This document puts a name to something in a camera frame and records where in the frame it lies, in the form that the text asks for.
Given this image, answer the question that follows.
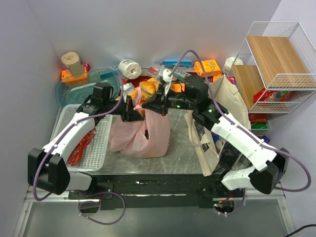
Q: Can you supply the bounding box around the orange box under roll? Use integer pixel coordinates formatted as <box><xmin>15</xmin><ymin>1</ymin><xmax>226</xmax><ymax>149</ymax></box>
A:
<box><xmin>61</xmin><ymin>67</ymin><xmax>89</xmax><ymax>86</ymax></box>

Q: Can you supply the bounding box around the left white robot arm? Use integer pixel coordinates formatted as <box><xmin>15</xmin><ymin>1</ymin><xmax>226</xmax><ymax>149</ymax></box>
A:
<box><xmin>28</xmin><ymin>82</ymin><xmax>144</xmax><ymax>200</ymax></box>

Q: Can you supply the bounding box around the red toy lobster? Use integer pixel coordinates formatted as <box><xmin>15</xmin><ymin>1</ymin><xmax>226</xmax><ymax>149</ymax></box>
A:
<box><xmin>66</xmin><ymin>128</ymin><xmax>96</xmax><ymax>166</ymax></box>

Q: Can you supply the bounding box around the red candy bag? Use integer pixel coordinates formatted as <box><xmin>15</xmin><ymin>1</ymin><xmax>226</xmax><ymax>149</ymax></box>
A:
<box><xmin>253</xmin><ymin>88</ymin><xmax>296</xmax><ymax>103</ymax></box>

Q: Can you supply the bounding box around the teal plastic tray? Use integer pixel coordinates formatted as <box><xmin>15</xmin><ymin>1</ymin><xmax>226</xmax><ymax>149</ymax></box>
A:
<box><xmin>55</xmin><ymin>68</ymin><xmax>120</xmax><ymax>109</ymax></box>

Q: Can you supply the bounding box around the purple box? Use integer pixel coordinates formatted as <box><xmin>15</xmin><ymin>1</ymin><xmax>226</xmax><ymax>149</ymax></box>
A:
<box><xmin>260</xmin><ymin>135</ymin><xmax>271</xmax><ymax>144</ymax></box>

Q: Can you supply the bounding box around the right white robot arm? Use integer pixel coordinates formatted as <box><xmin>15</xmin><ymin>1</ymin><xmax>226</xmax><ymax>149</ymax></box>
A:
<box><xmin>142</xmin><ymin>76</ymin><xmax>289</xmax><ymax>195</ymax></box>

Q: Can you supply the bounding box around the white perforated plastic basket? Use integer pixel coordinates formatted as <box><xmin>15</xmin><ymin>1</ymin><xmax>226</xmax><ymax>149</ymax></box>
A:
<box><xmin>51</xmin><ymin>104</ymin><xmax>113</xmax><ymax>172</ymax></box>

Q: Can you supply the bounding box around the white toilet paper roll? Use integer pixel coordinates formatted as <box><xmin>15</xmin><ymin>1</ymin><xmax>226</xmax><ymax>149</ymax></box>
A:
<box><xmin>118</xmin><ymin>59</ymin><xmax>142</xmax><ymax>79</ymax></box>

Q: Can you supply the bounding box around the red toothpaste box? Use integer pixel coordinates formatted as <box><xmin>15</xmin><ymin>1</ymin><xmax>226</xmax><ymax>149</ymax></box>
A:
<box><xmin>147</xmin><ymin>66</ymin><xmax>163</xmax><ymax>77</ymax></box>

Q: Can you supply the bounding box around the white paper cup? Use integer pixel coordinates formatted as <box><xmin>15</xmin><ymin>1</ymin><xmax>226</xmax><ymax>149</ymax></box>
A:
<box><xmin>221</xmin><ymin>57</ymin><xmax>243</xmax><ymax>75</ymax></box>

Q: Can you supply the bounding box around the red snack packet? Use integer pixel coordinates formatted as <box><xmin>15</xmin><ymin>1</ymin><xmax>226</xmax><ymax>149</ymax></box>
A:
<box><xmin>248</xmin><ymin>113</ymin><xmax>268</xmax><ymax>124</ymax></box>

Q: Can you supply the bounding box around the pink plastic grocery bag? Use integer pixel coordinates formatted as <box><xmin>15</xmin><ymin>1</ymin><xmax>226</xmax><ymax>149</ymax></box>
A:
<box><xmin>108</xmin><ymin>86</ymin><xmax>171</xmax><ymax>158</ymax></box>

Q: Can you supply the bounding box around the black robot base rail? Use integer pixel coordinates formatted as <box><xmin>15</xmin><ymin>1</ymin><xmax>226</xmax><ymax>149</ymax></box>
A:
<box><xmin>68</xmin><ymin>174</ymin><xmax>243</xmax><ymax>210</ymax></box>

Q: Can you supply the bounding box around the beige canvas tote bag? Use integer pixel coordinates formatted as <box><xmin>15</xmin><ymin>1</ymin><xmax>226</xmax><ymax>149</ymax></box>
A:
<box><xmin>185</xmin><ymin>76</ymin><xmax>250</xmax><ymax>176</ymax></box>

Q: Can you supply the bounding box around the croissant bread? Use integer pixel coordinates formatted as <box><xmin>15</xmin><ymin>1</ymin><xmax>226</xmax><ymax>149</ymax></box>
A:
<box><xmin>139</xmin><ymin>78</ymin><xmax>160</xmax><ymax>98</ymax></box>

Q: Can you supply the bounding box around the red round plate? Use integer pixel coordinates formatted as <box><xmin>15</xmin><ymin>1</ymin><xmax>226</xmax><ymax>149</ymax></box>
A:
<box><xmin>123</xmin><ymin>76</ymin><xmax>151</xmax><ymax>87</ymax></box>

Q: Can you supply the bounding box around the brown toilet paper roll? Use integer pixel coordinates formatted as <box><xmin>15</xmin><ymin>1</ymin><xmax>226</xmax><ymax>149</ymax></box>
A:
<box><xmin>61</xmin><ymin>51</ymin><xmax>85</xmax><ymax>76</ymax></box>

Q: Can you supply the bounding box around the blue flat box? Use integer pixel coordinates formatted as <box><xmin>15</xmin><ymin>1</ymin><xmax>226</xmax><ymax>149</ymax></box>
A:
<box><xmin>162</xmin><ymin>59</ymin><xmax>193</xmax><ymax>67</ymax></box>

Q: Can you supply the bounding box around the orange snack box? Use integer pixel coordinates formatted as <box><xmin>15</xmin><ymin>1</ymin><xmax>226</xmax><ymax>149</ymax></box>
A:
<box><xmin>194</xmin><ymin>59</ymin><xmax>221</xmax><ymax>77</ymax></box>

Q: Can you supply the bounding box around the green snack packet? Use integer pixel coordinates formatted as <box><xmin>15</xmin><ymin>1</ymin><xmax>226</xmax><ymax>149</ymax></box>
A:
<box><xmin>251</xmin><ymin>122</ymin><xmax>268</xmax><ymax>130</ymax></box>

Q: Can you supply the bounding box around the white wire shelf rack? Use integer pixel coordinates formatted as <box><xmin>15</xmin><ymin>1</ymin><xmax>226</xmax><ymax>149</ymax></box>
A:
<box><xmin>228</xmin><ymin>21</ymin><xmax>316</xmax><ymax>137</ymax></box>

